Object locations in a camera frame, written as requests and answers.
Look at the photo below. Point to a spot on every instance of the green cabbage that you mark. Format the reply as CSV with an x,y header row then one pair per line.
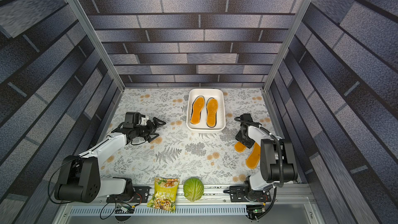
x,y
193,189

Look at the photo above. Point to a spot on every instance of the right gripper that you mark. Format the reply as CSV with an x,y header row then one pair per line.
x,y
244,140

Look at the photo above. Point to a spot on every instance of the aluminium front rail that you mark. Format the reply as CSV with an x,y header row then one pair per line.
x,y
293,204

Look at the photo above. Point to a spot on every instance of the green yellow snack bag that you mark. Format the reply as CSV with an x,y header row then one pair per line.
x,y
165,192

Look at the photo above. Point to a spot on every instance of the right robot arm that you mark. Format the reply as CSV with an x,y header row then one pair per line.
x,y
275,155

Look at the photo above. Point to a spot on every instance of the orange insole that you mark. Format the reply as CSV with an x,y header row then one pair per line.
x,y
211,108
239,147
197,108
254,158

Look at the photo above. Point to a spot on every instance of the white plastic storage box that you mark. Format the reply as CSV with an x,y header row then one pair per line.
x,y
202,126

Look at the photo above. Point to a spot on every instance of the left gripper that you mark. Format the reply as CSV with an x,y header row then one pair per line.
x,y
157,125

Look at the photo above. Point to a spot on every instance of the floral table cloth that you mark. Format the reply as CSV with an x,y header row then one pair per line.
x,y
178,152

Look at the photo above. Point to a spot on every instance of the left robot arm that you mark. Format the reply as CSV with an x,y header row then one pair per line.
x,y
79,176

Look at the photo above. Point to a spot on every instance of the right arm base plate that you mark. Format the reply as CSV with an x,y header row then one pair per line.
x,y
245,194

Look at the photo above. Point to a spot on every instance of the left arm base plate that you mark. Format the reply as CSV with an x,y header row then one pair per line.
x,y
133,194

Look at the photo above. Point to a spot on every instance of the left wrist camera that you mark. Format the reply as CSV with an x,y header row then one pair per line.
x,y
144,120

